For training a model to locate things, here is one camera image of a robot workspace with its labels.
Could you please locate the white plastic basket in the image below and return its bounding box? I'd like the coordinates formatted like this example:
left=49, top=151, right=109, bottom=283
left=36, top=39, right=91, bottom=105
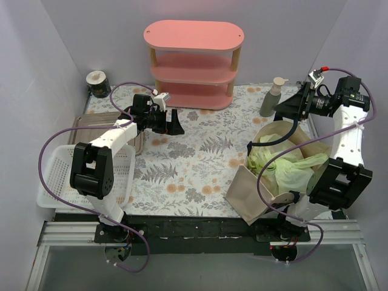
left=36, top=144, right=136, bottom=210

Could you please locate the green plastic grocery bag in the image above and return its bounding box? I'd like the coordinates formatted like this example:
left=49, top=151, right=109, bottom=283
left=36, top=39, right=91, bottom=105
left=247, top=140, right=328, bottom=196

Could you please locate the pink three-tier shelf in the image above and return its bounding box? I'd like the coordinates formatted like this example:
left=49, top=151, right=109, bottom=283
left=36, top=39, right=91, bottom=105
left=143, top=20, right=244, bottom=110

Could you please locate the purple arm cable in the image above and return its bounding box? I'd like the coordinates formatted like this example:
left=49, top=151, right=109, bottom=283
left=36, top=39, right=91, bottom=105
left=256, top=67, right=376, bottom=264
left=38, top=81, right=158, bottom=273

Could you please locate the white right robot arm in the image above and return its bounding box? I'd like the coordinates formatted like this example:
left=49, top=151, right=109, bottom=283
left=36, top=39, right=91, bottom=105
left=274, top=76, right=372, bottom=241

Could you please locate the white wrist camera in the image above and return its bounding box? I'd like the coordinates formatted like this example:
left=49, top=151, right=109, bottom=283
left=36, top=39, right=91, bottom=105
left=307, top=69, right=324, bottom=89
left=153, top=92, right=170, bottom=111

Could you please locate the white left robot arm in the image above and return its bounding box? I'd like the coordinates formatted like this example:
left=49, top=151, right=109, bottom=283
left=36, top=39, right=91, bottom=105
left=70, top=109, right=184, bottom=243

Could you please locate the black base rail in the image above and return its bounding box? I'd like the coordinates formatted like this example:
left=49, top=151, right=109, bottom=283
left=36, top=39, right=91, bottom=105
left=93, top=215, right=312, bottom=255

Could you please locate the grey pump soap bottle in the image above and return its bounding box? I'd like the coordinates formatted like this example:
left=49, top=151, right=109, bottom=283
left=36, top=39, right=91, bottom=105
left=259, top=77, right=288, bottom=117

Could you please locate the stainless steel tray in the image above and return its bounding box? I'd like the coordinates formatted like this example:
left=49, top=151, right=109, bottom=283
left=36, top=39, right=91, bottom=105
left=69, top=110, right=145, bottom=156

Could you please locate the beige canvas tote bag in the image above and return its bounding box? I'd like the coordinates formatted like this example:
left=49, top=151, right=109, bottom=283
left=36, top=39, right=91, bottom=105
left=226, top=127, right=331, bottom=225

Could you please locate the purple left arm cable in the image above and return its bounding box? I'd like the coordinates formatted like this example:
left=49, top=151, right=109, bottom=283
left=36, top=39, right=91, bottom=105
left=38, top=81, right=158, bottom=273

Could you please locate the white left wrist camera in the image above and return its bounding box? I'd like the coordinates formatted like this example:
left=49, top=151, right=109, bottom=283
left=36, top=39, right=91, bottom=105
left=153, top=92, right=170, bottom=111

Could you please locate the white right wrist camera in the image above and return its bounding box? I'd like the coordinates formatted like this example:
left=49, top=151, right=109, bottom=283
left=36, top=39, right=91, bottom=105
left=307, top=69, right=324, bottom=89

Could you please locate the floral patterned table mat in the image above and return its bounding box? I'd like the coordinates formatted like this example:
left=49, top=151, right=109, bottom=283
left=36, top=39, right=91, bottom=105
left=81, top=84, right=334, bottom=219

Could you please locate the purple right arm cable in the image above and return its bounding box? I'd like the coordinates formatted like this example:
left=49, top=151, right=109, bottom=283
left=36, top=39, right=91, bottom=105
left=256, top=67, right=376, bottom=264

